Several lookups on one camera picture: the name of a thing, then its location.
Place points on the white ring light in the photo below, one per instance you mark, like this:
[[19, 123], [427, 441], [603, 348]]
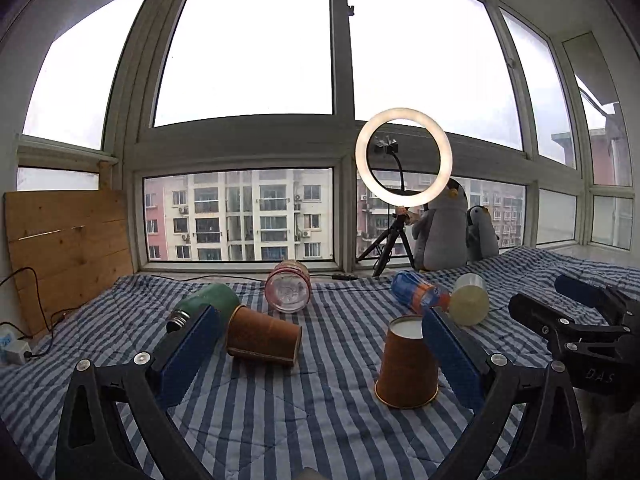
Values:
[[420, 139]]

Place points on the wooden board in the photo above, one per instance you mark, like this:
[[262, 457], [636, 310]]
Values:
[[63, 247]]

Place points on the black tripod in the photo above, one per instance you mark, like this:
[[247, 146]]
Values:
[[384, 244]]

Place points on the blue striped quilt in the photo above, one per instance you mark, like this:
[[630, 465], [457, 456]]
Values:
[[252, 422]]

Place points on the black inline cable remote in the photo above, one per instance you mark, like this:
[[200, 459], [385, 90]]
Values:
[[344, 277]]

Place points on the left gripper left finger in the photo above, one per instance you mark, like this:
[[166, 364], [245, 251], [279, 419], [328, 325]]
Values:
[[92, 440]]

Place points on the green thermos bottle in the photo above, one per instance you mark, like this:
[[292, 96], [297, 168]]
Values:
[[218, 296]]

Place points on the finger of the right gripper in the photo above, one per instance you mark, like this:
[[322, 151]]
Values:
[[550, 324], [582, 292]]

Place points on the phone holder gooseneck clamp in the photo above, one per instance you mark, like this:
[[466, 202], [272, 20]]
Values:
[[387, 146]]

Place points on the small grey plush penguin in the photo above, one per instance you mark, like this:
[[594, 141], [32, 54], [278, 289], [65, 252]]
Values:
[[480, 238]]

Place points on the white power strip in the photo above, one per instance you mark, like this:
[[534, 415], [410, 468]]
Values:
[[13, 350]]

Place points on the blue orange soda bottle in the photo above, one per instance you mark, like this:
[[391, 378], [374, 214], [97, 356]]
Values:
[[411, 290]]

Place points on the white plastic cup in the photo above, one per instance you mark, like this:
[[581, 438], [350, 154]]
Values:
[[469, 301]]

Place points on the orange patterned paper cup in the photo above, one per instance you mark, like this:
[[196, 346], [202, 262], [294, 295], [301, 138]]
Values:
[[408, 376]]

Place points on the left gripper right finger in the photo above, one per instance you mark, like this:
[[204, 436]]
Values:
[[549, 442]]

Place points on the red lemon drink bottle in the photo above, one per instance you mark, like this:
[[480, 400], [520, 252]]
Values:
[[288, 287]]

